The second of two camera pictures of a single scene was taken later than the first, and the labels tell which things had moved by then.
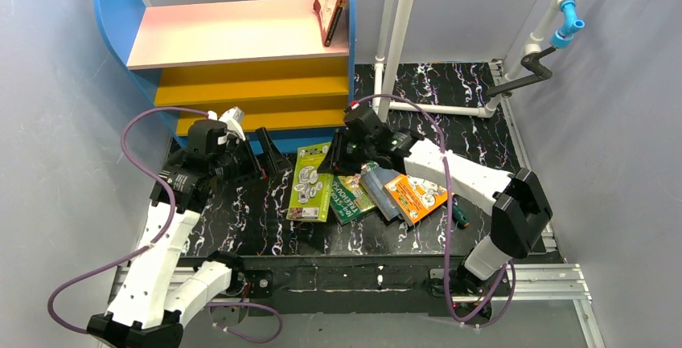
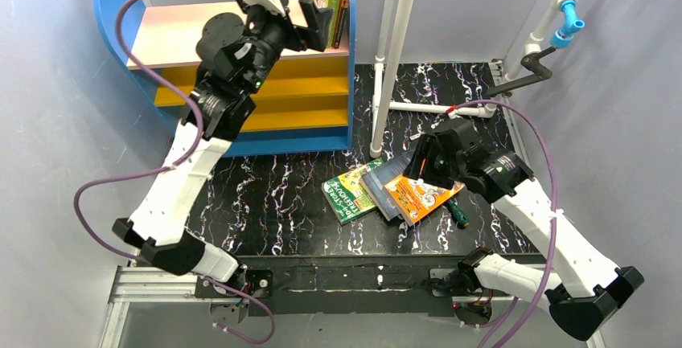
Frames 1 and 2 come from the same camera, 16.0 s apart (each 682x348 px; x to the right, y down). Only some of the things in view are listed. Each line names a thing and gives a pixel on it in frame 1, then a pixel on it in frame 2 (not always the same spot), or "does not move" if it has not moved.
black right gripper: (344, 150) to (433, 156)
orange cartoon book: (414, 198) does not move
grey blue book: (375, 180) does not move
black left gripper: (251, 159) to (297, 28)
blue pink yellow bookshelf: (254, 64) does not move
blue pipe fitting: (564, 37) does not move
